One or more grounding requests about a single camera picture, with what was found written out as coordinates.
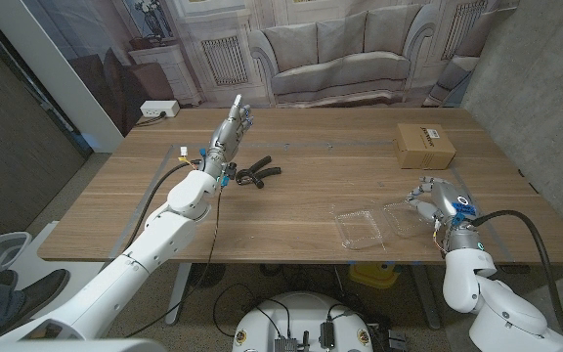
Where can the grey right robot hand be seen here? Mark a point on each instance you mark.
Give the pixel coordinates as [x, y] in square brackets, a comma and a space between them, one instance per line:
[450, 205]

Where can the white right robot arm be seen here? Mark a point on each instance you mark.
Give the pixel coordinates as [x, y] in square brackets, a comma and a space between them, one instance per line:
[506, 318]

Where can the white power strip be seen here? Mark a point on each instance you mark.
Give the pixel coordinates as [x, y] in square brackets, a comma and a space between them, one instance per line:
[159, 108]

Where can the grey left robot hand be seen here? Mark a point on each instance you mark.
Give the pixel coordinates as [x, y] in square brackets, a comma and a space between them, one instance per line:
[225, 139]

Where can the white table leg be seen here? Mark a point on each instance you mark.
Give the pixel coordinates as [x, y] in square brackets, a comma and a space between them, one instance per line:
[178, 293]
[427, 298]

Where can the black adapter on torso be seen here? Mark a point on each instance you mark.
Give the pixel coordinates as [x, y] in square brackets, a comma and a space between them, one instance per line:
[327, 335]

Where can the yellow object under table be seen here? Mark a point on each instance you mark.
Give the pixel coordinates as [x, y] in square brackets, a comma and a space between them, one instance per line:
[374, 275]

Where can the black round floor disc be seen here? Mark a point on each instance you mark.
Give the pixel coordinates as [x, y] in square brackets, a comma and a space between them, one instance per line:
[206, 275]

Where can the white floor platform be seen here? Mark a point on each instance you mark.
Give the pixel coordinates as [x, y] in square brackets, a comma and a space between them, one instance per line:
[44, 233]

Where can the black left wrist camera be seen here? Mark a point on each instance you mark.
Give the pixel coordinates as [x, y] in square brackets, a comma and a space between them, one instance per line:
[230, 171]

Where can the white robot shoulder cover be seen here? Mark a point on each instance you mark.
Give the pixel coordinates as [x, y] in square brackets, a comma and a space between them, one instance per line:
[66, 346]

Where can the clear plastic clamshell container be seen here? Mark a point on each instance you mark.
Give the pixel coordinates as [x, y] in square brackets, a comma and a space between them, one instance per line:
[359, 230]

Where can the person leg in jeans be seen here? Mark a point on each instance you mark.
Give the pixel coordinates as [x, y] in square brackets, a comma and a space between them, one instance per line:
[27, 298]

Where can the black grip trainer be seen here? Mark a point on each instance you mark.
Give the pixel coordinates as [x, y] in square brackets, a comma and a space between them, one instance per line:
[264, 172]

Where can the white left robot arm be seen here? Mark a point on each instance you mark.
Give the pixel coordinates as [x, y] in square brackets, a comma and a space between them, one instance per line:
[164, 234]

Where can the brown cardboard box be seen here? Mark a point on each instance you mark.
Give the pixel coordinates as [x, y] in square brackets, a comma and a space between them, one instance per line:
[423, 146]

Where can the white robot torso base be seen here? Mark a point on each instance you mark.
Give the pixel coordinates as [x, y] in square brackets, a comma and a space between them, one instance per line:
[301, 313]

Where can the printed living room backdrop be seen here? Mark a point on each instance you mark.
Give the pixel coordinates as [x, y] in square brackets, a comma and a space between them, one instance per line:
[340, 49]

